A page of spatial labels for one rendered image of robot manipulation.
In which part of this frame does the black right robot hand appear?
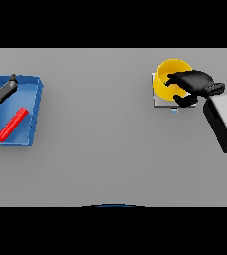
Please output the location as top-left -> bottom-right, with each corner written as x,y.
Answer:
165,69 -> 226,109

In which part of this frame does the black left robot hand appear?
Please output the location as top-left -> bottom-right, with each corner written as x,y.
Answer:
0,63 -> 19,116

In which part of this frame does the yellow bowl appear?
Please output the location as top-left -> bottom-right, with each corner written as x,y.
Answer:
152,58 -> 194,102

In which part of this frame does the red beaker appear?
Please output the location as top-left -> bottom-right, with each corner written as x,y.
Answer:
0,107 -> 30,143

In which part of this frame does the blue tray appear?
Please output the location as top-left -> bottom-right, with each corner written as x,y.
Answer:
0,74 -> 45,147

